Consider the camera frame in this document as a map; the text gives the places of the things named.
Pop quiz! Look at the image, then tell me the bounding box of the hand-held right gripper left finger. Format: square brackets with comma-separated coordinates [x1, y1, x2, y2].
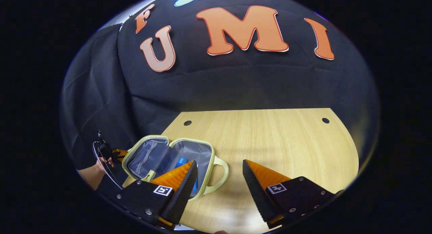
[96, 160, 198, 230]

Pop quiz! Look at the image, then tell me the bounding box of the black backdrop cloth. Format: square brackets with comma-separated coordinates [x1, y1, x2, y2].
[60, 0, 381, 174]

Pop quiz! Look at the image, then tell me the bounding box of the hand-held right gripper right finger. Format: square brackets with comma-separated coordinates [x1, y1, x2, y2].
[242, 159, 345, 229]

